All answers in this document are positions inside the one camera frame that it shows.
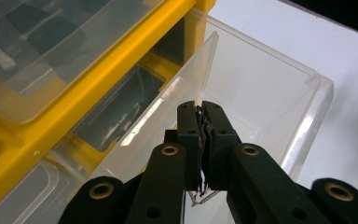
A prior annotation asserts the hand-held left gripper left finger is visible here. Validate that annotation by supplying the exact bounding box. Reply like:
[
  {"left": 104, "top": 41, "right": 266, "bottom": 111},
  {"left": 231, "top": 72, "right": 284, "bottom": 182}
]
[{"left": 163, "top": 100, "right": 207, "bottom": 192}]

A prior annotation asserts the clear plastic drawer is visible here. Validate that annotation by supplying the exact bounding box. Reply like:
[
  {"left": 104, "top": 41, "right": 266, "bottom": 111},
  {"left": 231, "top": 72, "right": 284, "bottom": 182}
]
[{"left": 89, "top": 7, "right": 336, "bottom": 224}]

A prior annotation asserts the yellow drawer organizer cabinet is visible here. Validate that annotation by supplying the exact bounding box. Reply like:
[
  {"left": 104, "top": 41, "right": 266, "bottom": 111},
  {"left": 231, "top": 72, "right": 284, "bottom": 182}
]
[{"left": 0, "top": 0, "right": 217, "bottom": 218}]

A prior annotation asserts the grid of clear drawers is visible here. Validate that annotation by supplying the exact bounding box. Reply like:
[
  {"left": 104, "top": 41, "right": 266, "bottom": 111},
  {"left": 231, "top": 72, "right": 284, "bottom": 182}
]
[{"left": 0, "top": 0, "right": 166, "bottom": 224}]

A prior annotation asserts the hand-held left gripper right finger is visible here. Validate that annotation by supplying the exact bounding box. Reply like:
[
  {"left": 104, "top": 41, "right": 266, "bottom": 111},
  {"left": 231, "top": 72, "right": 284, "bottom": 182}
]
[{"left": 201, "top": 100, "right": 242, "bottom": 192}]

